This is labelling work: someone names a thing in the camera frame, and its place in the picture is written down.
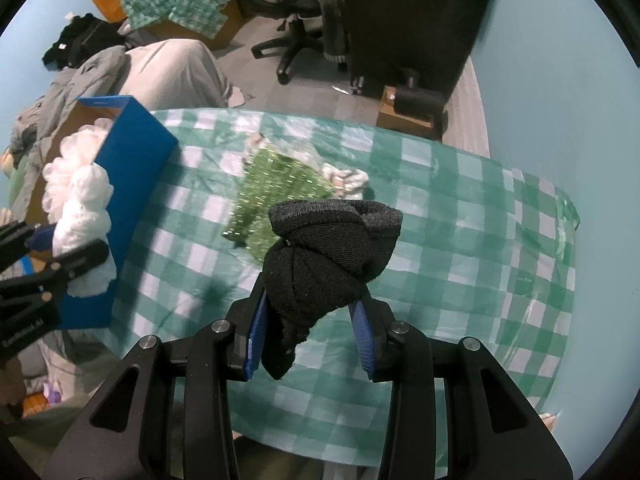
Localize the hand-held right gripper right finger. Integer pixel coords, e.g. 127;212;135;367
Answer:
349;285;573;480

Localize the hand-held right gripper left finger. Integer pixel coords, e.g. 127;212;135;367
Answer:
42;272;268;480

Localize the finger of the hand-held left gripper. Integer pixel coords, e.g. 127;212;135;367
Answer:
0;239;110;307
0;222;57;272

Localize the white sock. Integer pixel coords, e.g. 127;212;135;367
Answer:
52;162;118;297

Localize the black sock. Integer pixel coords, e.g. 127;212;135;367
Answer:
261;200;403;380

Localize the pale pink bath loofah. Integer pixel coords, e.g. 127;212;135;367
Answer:
42;117;121;221

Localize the blue-rimmed cardboard box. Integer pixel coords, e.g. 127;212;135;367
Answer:
20;95;179;331

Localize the person's left forearm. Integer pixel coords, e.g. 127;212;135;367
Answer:
0;355;27;407

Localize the green checked tablecloth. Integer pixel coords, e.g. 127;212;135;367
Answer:
107;109;581;468

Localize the green knitted cloth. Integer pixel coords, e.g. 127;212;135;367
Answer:
222;147;336;261

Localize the white frilly cloth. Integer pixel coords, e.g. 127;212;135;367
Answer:
245;132;371;201

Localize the pile of black clothes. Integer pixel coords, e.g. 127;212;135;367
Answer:
41;14;133;68

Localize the beige bed sheet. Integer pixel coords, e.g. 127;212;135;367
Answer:
117;39;251;111

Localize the small cardboard box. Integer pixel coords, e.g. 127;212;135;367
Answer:
375;86;446;142

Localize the large cardboard box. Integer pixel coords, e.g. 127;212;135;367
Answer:
150;0;246;51

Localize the black office chair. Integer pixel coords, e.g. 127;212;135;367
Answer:
235;0;351;86

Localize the black fabric wardrobe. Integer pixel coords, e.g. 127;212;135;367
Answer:
340;0;501;98

